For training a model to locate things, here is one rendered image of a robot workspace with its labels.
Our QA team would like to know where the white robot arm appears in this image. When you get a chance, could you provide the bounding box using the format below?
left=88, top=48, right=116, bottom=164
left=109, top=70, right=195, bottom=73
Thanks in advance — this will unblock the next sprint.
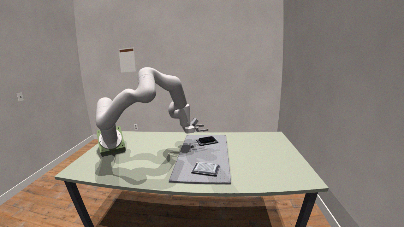
left=96, top=67, right=198, bottom=149

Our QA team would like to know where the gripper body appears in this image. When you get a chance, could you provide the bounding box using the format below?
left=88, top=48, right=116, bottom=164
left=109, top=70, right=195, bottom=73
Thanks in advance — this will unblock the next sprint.
left=181, top=125, right=195, bottom=134

